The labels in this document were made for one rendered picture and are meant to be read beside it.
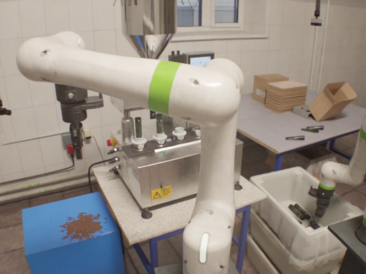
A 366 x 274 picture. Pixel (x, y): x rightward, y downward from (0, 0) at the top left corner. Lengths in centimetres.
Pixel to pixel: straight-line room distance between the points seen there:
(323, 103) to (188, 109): 232
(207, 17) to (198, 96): 318
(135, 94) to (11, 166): 256
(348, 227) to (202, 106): 92
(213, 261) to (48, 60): 63
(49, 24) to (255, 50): 224
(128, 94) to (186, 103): 13
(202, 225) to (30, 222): 126
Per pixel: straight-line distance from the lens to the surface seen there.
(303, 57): 433
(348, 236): 131
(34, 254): 172
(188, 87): 61
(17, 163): 312
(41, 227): 186
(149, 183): 147
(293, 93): 306
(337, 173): 173
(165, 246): 247
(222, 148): 84
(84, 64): 70
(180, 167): 150
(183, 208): 160
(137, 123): 149
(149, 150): 153
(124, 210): 161
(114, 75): 66
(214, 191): 90
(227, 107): 62
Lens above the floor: 171
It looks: 24 degrees down
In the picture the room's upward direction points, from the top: straight up
